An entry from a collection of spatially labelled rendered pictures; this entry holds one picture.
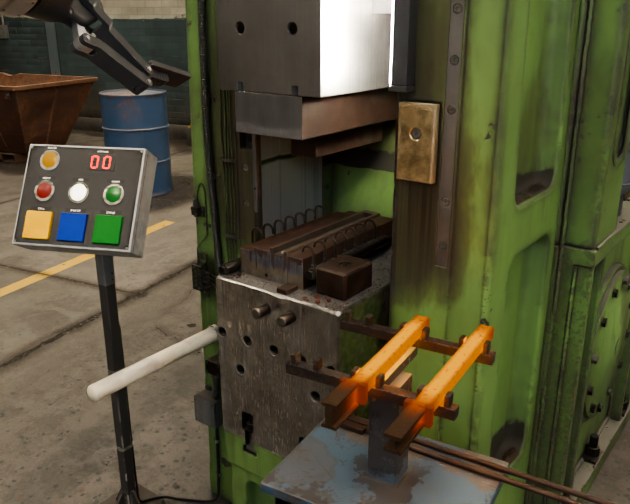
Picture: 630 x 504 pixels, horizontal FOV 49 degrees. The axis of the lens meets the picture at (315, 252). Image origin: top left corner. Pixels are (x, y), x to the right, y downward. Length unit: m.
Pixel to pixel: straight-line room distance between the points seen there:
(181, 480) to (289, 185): 1.15
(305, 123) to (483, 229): 0.45
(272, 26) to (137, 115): 4.61
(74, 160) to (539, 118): 1.21
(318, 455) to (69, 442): 1.57
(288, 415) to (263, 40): 0.89
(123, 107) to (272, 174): 4.31
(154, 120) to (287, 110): 4.67
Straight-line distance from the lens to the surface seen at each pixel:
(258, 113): 1.61
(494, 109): 1.47
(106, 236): 1.85
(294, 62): 1.53
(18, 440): 2.94
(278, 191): 1.92
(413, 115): 1.52
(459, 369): 1.21
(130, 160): 1.89
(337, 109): 1.64
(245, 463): 1.95
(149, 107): 6.15
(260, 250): 1.69
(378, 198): 2.03
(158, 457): 2.69
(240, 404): 1.85
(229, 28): 1.65
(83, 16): 0.83
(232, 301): 1.73
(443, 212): 1.54
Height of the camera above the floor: 1.54
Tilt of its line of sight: 19 degrees down
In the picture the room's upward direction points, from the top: straight up
